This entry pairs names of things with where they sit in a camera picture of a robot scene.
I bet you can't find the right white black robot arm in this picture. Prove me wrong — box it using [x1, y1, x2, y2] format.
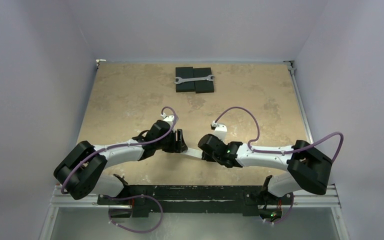
[198, 134, 333, 204]

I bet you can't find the right black foam block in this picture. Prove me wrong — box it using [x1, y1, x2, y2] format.
[193, 67, 215, 94]

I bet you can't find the silver open-end wrench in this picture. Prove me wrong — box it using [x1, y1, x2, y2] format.
[174, 74, 215, 85]

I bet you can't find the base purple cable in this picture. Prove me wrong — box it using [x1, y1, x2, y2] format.
[262, 195, 294, 226]
[107, 195, 164, 234]

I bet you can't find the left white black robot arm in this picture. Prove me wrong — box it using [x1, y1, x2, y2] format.
[53, 118, 188, 205]

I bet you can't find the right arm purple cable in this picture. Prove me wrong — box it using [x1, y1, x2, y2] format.
[212, 105, 345, 165]

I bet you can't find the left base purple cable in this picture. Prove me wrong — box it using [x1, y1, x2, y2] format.
[107, 195, 164, 234]

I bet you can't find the white remote control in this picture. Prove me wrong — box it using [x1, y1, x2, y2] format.
[180, 148, 203, 160]

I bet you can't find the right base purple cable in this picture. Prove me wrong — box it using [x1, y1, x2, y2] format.
[262, 195, 294, 226]

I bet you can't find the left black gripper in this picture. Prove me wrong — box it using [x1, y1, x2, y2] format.
[155, 128, 187, 154]

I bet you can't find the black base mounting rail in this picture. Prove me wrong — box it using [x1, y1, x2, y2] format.
[97, 185, 294, 218]

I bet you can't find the right aluminium frame rail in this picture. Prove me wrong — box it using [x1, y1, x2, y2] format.
[283, 60, 350, 240]

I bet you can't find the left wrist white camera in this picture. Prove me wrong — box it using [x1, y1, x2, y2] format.
[160, 112, 178, 129]

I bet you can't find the left black foam block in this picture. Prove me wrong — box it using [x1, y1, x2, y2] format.
[175, 66, 196, 93]

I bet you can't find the black foam block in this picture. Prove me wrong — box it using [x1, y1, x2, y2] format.
[175, 66, 196, 93]
[193, 67, 215, 94]

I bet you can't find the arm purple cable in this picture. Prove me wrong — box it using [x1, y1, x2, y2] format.
[212, 105, 345, 165]
[60, 105, 180, 195]

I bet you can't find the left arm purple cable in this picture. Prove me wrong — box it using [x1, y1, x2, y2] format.
[60, 105, 180, 195]

